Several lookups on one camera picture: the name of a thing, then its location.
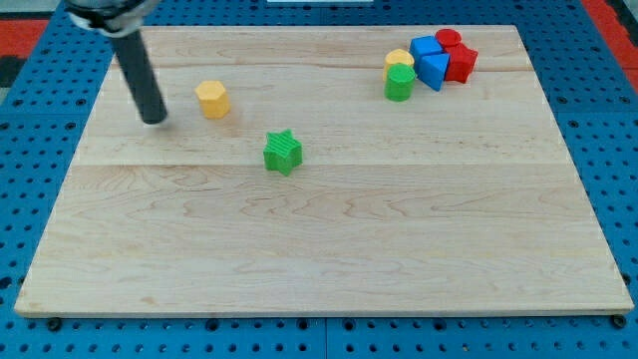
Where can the red cylinder block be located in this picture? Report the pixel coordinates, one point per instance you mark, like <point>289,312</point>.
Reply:
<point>448,38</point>

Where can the blue triangle block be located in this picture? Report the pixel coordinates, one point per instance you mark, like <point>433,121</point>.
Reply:
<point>431,70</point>

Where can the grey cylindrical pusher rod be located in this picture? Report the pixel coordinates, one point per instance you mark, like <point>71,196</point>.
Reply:
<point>137,68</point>

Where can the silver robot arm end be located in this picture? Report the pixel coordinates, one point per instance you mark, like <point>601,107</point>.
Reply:
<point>111,18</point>

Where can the wooden board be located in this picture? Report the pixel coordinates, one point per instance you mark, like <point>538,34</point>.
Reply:
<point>461,202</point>

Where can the green star block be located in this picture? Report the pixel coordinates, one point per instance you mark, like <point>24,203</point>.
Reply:
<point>282,152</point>

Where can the green cylinder block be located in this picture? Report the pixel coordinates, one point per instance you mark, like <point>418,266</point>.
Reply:
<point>399,82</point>

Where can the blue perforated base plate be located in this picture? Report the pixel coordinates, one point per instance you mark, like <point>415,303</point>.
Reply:
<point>585,56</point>

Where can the red star block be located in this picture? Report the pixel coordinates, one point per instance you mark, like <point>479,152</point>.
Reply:
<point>461,63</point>

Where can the yellow hexagon block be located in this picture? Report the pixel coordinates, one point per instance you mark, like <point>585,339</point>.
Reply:
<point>213,99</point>

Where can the yellow pentagon block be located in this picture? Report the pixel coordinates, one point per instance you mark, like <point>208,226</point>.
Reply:
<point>397,56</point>

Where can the blue cube block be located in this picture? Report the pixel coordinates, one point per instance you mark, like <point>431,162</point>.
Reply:
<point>424,46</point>

